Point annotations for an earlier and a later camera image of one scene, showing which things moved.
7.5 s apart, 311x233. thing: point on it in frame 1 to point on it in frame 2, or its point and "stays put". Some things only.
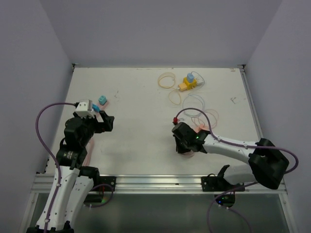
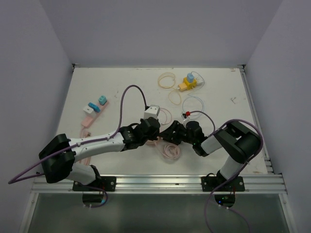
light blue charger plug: (190, 77) stays put
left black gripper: (106, 125) to (154, 136)
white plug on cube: (199, 81) stays put
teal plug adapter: (102, 99) stays put
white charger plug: (84, 109) to (152, 111)
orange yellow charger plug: (182, 87) stays put
